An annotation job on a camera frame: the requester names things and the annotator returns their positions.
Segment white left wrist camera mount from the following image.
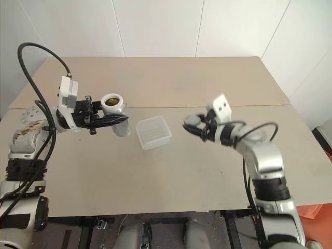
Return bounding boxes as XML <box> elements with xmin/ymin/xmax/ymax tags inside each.
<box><xmin>57</xmin><ymin>75</ymin><xmax>80</xmax><ymax>133</ymax></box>

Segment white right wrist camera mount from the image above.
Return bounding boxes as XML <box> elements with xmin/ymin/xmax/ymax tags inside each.
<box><xmin>210</xmin><ymin>93</ymin><xmax>233</xmax><ymax>144</ymax></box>

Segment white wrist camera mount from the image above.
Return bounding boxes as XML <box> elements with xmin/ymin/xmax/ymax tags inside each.
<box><xmin>210</xmin><ymin>93</ymin><xmax>233</xmax><ymax>144</ymax></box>
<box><xmin>57</xmin><ymin>75</ymin><xmax>80</xmax><ymax>133</ymax></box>

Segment grey jar lid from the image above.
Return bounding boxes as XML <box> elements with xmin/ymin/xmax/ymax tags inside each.
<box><xmin>183</xmin><ymin>114</ymin><xmax>206</xmax><ymax>131</ymax></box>

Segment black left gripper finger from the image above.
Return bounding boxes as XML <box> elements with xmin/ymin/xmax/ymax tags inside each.
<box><xmin>92</xmin><ymin>115</ymin><xmax>130</xmax><ymax>130</ymax></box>
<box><xmin>91</xmin><ymin>100</ymin><xmax>104</xmax><ymax>115</ymax></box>

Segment grey rounded robot leg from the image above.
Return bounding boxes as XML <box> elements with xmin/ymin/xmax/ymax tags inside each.
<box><xmin>119</xmin><ymin>219</ymin><xmax>146</xmax><ymax>249</ymax></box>
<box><xmin>182</xmin><ymin>218</ymin><xmax>209</xmax><ymax>249</ymax></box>

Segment clear plastic box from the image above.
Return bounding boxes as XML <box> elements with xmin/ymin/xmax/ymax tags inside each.
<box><xmin>135</xmin><ymin>115</ymin><xmax>173</xmax><ymax>151</ymax></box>

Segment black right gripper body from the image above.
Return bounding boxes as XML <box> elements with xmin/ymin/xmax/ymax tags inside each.
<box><xmin>201</xmin><ymin>108</ymin><xmax>219</xmax><ymax>143</ymax></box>

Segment orange plastic bag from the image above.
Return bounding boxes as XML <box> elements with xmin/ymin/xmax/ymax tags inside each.
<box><xmin>296</xmin><ymin>203</ymin><xmax>325</xmax><ymax>222</ymax></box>

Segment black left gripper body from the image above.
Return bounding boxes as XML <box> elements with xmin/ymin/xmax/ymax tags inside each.
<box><xmin>72</xmin><ymin>95</ymin><xmax>103</xmax><ymax>136</ymax></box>

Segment black floor object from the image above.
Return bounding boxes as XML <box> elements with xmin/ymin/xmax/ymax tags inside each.
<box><xmin>312</xmin><ymin>123</ymin><xmax>332</xmax><ymax>157</ymax></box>

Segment yellow-brown jar contents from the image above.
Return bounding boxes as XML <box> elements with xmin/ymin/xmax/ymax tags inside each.
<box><xmin>104</xmin><ymin>96</ymin><xmax>121</xmax><ymax>107</ymax></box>

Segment clear plastic jar white neck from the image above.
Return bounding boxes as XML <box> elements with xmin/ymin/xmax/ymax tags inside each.
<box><xmin>100</xmin><ymin>92</ymin><xmax>132</xmax><ymax>138</ymax></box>

